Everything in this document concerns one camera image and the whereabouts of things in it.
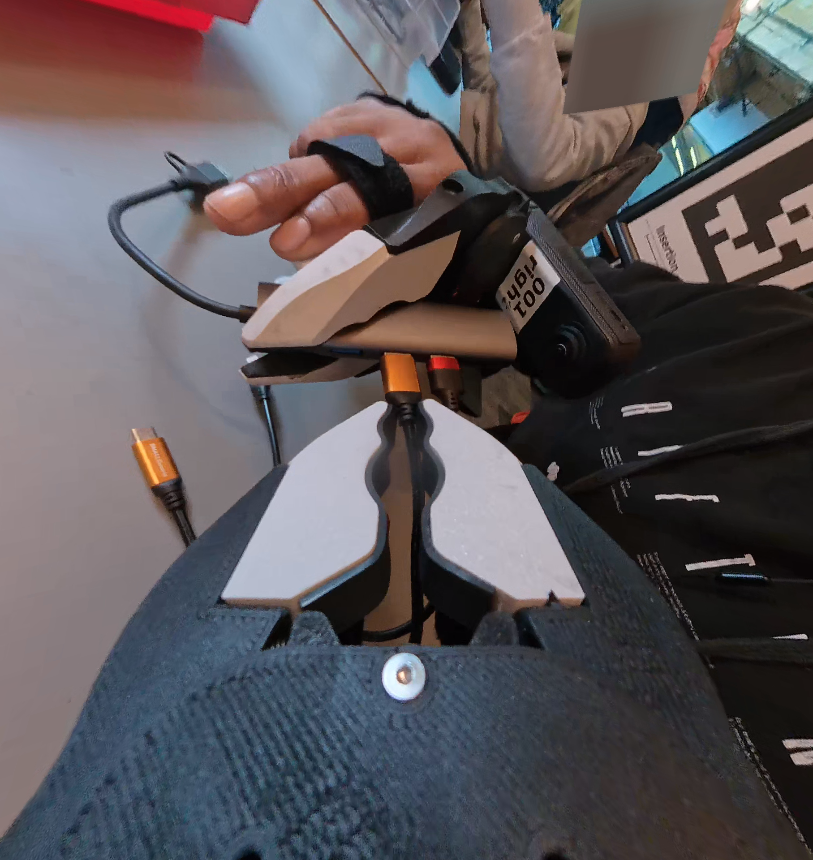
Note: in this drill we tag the person's right hand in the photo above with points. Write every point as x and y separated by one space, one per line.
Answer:
278 188

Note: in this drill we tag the red plastic bin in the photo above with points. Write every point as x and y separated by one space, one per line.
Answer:
178 10

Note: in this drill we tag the person's right forearm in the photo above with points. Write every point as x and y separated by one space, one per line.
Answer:
514 101

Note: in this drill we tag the black usb hub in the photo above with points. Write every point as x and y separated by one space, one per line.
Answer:
446 336

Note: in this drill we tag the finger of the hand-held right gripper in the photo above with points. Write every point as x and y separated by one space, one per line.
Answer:
339 289
292 369

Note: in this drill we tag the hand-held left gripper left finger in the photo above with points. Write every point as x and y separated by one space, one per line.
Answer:
299 524

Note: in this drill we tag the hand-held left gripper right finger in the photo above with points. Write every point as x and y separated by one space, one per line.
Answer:
493 524

